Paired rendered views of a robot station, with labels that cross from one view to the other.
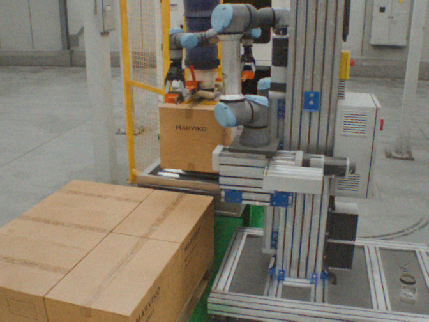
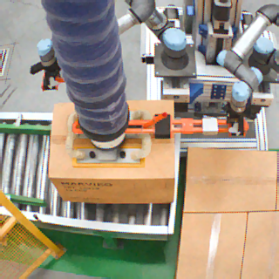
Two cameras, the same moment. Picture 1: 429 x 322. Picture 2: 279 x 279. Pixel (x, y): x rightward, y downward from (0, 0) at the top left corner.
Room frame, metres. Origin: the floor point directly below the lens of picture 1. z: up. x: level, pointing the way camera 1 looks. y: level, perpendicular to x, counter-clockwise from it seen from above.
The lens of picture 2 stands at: (2.98, 1.07, 3.30)
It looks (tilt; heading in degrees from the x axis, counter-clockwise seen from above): 66 degrees down; 264
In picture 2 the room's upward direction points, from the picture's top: 6 degrees counter-clockwise
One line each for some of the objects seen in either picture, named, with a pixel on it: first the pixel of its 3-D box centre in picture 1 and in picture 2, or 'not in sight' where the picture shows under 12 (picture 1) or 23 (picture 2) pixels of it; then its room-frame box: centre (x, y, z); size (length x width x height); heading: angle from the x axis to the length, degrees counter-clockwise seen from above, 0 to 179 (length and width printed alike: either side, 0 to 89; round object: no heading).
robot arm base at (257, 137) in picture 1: (255, 133); (261, 59); (2.12, -0.21, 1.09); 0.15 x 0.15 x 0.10
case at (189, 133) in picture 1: (202, 128); (113, 154); (3.01, 0.07, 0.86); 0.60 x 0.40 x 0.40; 168
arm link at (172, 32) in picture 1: (175, 39); (240, 93); (2.45, 0.18, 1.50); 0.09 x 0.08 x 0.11; 35
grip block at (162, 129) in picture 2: (191, 85); (162, 125); (2.77, 0.12, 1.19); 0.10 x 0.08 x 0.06; 77
